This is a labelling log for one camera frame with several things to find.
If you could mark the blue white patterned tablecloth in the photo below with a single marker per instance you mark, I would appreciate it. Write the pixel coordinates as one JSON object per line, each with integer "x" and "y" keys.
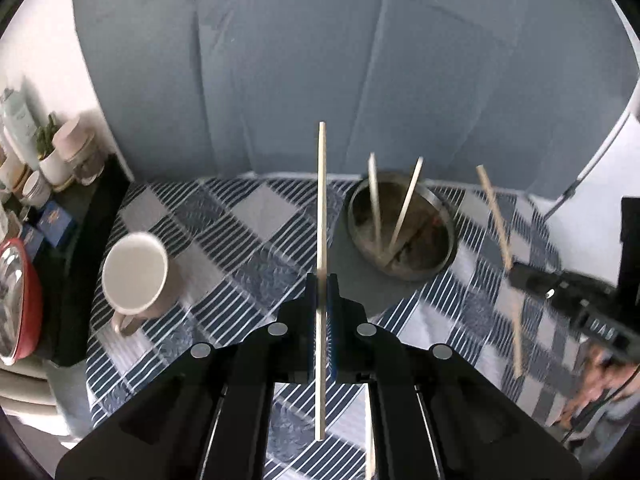
{"x": 240, "y": 240}

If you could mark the pink lidded jar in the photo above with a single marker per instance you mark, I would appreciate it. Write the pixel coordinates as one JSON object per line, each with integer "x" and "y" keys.
{"x": 72, "y": 140}

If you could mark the white potted succulent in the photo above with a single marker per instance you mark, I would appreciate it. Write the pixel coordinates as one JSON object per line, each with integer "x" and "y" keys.
{"x": 50, "y": 165}

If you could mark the glass jar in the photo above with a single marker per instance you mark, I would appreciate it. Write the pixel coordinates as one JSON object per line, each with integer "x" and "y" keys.
{"x": 90, "y": 165}

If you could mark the red pot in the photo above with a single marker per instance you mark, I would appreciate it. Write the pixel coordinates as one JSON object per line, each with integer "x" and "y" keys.
{"x": 30, "y": 300}

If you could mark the small white jar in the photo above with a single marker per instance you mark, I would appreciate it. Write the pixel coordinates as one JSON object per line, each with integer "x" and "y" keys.
{"x": 36, "y": 189}

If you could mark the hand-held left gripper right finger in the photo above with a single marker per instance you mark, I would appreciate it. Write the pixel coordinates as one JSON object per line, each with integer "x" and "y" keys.
{"x": 333, "y": 305}

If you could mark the single wooden chopstick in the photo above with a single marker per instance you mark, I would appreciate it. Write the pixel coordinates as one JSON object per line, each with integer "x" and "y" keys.
{"x": 407, "y": 200}
{"x": 322, "y": 185}
{"x": 495, "y": 210}
{"x": 374, "y": 195}

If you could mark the person's right hand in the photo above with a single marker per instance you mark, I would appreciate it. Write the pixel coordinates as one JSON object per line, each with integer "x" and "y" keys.
{"x": 597, "y": 377}

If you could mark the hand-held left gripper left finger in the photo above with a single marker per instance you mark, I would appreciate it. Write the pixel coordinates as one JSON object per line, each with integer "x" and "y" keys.
{"x": 312, "y": 305}

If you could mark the pale green bottle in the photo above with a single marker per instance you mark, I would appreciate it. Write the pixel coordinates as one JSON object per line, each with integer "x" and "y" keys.
{"x": 17, "y": 120}

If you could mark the beige ceramic mug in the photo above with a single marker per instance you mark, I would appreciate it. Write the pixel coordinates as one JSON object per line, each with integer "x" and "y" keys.
{"x": 135, "y": 270}

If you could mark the black side shelf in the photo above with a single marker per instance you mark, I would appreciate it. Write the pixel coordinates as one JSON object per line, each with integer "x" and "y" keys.
{"x": 85, "y": 270}

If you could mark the round metal bowl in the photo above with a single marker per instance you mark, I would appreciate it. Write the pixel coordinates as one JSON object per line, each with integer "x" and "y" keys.
{"x": 360, "y": 280}

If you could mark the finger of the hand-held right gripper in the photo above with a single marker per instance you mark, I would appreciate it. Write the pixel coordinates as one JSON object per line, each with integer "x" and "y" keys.
{"x": 535, "y": 282}

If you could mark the person's right forearm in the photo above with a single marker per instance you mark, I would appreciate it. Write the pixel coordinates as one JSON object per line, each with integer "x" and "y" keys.
{"x": 617, "y": 430}

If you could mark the blue printed box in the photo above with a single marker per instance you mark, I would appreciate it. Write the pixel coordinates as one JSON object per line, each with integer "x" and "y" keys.
{"x": 31, "y": 240}
{"x": 55, "y": 220}

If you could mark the grey cloth backdrop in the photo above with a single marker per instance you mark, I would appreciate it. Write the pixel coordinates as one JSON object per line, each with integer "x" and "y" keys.
{"x": 300, "y": 60}

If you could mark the white board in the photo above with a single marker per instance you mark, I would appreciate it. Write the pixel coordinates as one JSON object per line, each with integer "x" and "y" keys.
{"x": 595, "y": 220}

